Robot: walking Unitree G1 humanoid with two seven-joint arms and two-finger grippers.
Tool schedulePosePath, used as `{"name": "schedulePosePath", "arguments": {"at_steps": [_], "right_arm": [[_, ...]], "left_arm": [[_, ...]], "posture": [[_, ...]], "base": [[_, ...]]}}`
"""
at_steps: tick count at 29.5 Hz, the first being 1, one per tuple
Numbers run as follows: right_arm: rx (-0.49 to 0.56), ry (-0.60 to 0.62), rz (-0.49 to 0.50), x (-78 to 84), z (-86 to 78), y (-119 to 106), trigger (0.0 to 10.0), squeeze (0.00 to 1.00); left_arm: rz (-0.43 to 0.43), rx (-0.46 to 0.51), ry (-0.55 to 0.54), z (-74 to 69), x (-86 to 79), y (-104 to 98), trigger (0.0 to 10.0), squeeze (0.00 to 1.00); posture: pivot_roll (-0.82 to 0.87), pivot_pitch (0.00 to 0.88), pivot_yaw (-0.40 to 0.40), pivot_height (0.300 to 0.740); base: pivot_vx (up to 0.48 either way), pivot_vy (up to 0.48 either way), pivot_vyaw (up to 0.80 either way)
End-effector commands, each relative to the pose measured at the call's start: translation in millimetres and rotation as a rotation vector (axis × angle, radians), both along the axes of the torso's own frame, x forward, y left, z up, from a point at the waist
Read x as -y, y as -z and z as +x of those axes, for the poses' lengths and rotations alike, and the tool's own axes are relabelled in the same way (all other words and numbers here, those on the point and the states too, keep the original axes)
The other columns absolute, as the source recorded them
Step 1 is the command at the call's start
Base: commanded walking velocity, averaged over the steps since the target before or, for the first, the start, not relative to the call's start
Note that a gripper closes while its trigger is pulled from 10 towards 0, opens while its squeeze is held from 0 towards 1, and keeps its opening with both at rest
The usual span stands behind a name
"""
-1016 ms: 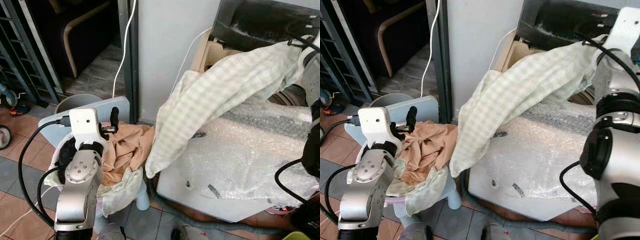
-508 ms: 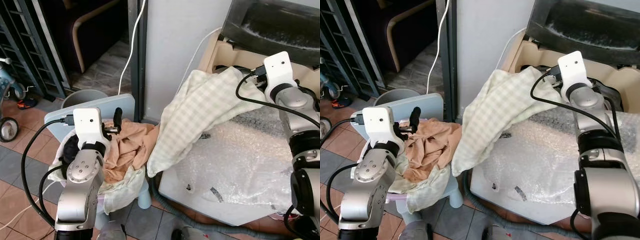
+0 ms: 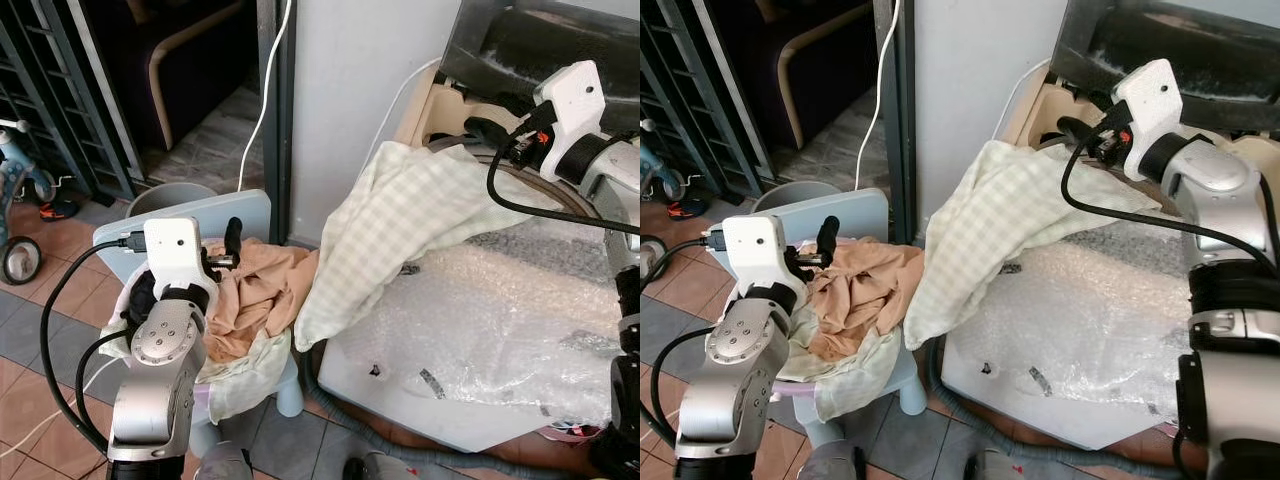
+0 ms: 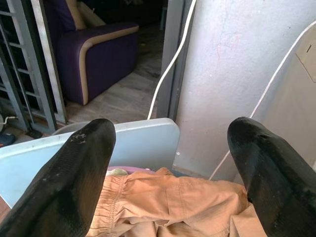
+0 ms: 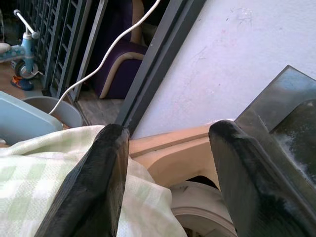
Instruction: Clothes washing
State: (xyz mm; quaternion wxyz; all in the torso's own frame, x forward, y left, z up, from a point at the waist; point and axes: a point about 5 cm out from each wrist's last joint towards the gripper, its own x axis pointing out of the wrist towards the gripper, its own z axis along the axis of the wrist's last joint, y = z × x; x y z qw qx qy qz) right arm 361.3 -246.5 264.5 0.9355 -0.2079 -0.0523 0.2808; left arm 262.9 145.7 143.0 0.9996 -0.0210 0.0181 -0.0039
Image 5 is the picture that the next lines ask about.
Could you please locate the light blue child scooter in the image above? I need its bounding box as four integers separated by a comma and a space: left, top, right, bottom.
0, 9, 44, 80

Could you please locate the grey round bucket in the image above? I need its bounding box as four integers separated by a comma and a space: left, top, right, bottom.
23, 96, 83, 128

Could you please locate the green white checked cloth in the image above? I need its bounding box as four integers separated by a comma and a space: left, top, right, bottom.
0, 125, 188, 237

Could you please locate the dark metal grille gate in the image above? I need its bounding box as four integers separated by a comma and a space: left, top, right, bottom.
17, 0, 107, 101

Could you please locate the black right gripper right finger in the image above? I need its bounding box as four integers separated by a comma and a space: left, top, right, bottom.
208, 119, 294, 237

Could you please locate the purple beige armchair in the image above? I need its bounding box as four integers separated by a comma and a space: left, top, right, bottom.
95, 0, 158, 100

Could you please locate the light blue plastic lid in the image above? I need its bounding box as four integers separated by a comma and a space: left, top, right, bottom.
0, 90, 64, 145

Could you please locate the beige top-load washing machine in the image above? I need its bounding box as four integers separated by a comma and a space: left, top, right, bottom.
128, 119, 238, 237

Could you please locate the small orange blue shoe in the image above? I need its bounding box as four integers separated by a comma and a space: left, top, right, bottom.
10, 75, 34, 91

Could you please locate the dark door frame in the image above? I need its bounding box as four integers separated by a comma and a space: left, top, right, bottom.
115, 0, 207, 134

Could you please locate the white cable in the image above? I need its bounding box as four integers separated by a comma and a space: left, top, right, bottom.
48, 0, 161, 116

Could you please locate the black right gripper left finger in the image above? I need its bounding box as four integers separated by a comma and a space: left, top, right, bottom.
34, 123, 130, 237

